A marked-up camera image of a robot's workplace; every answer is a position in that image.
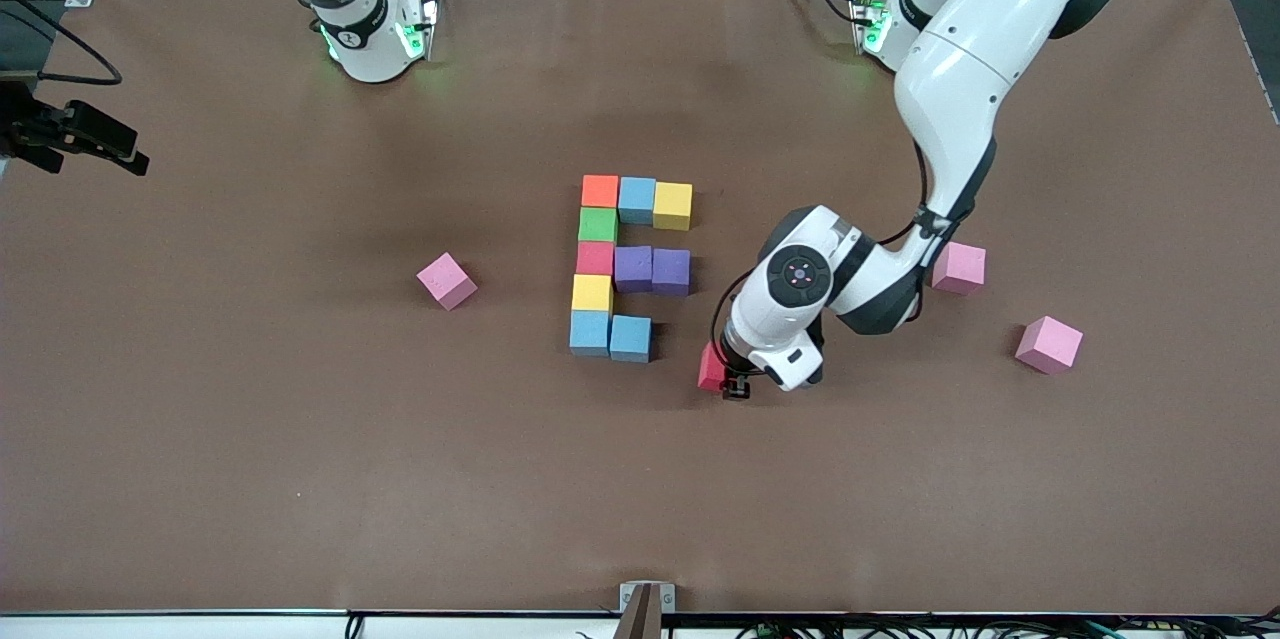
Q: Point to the yellow foam block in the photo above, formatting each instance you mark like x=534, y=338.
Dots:
x=592, y=293
x=673, y=207

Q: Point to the white table frame rail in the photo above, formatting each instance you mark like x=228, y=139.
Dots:
x=200, y=629

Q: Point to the green foam block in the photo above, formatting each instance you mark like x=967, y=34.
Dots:
x=598, y=226

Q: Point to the orange foam block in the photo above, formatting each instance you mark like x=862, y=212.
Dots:
x=600, y=192

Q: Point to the pink foam block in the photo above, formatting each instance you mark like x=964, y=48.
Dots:
x=1049, y=344
x=960, y=269
x=447, y=280

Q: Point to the red foam block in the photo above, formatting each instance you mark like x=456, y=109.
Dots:
x=710, y=369
x=595, y=259

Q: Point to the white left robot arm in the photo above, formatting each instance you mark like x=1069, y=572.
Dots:
x=960, y=69

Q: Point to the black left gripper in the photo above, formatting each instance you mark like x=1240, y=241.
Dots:
x=737, y=385

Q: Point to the large table mat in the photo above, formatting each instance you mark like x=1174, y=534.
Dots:
x=300, y=469

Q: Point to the small metal bracket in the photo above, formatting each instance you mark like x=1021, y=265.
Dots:
x=628, y=597

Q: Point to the blue foam block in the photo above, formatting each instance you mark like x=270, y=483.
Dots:
x=590, y=333
x=630, y=339
x=637, y=201

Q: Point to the purple foam block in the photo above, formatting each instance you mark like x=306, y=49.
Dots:
x=633, y=269
x=671, y=271

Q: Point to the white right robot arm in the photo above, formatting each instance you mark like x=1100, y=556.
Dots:
x=365, y=49

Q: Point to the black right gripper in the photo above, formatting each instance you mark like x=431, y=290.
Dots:
x=30, y=131

